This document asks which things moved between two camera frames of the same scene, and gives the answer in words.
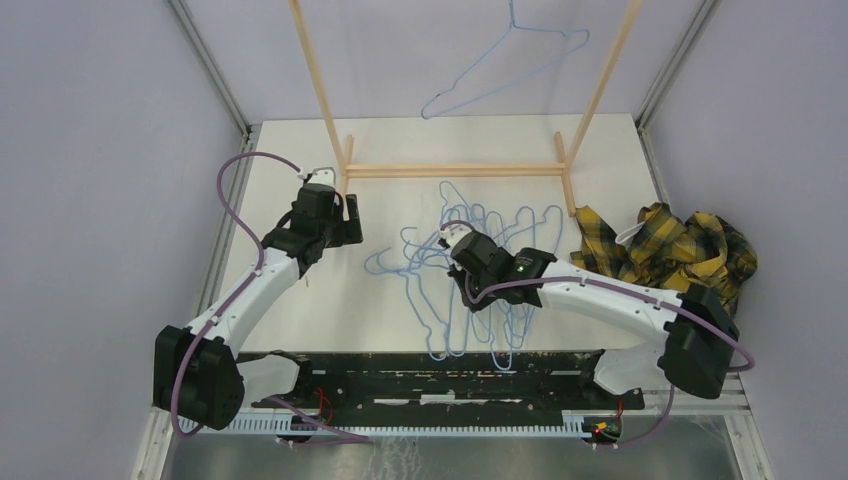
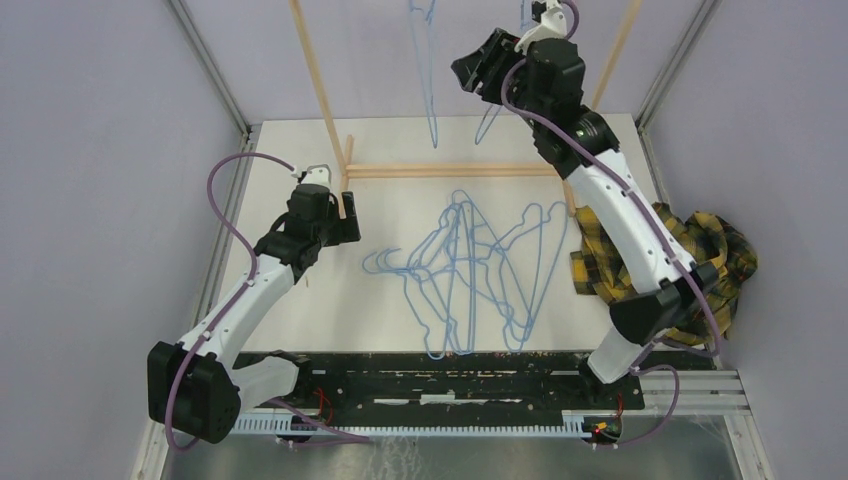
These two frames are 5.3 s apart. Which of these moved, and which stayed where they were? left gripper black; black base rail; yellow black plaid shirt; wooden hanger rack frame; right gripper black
Moved: right gripper black
Stayed: yellow black plaid shirt; wooden hanger rack frame; left gripper black; black base rail
